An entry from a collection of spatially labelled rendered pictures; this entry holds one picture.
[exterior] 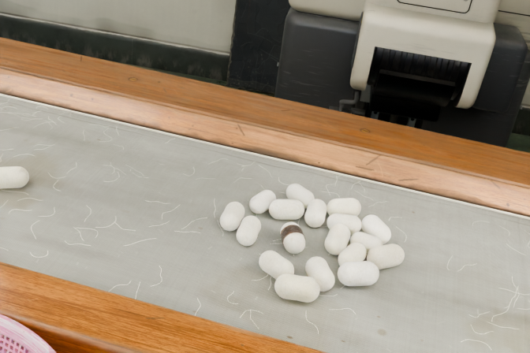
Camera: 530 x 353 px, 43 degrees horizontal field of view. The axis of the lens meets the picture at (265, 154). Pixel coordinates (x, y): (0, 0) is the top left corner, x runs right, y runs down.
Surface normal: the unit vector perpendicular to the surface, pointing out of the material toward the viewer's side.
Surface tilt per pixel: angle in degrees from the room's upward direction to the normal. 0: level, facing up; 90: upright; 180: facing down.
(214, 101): 0
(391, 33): 98
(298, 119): 0
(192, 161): 0
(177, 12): 89
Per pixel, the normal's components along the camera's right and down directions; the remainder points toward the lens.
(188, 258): 0.12, -0.86
